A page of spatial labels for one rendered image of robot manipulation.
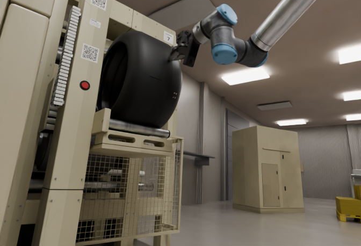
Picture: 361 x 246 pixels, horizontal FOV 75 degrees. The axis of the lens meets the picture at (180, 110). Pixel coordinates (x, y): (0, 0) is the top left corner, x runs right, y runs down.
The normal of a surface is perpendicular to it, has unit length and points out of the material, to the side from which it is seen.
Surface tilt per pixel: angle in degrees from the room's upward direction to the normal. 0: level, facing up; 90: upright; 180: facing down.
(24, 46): 90
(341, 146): 90
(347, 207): 90
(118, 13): 90
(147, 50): 76
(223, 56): 174
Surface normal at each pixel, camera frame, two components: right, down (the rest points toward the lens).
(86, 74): 0.64, -0.18
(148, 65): 0.41, -0.20
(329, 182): -0.58, -0.25
